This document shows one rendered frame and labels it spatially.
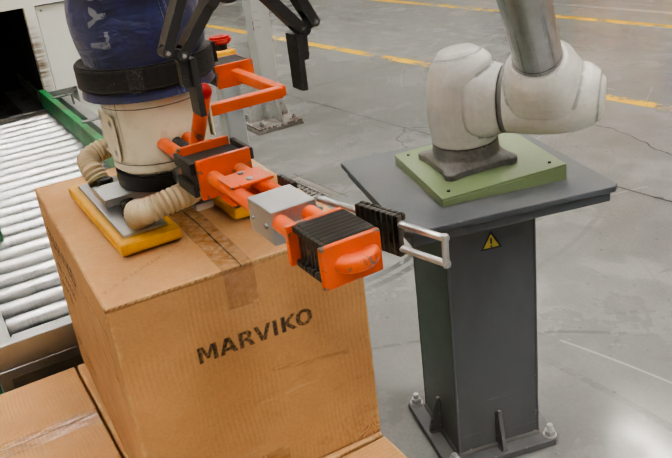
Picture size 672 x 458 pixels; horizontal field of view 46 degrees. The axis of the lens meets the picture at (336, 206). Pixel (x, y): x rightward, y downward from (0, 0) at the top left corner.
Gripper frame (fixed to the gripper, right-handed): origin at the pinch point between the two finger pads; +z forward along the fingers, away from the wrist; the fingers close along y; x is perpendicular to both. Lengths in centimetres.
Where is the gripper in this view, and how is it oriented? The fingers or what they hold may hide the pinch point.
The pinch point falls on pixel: (250, 92)
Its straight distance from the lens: 98.9
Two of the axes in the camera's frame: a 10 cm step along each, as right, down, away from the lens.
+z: 1.1, 9.1, 3.9
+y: -8.7, 2.9, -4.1
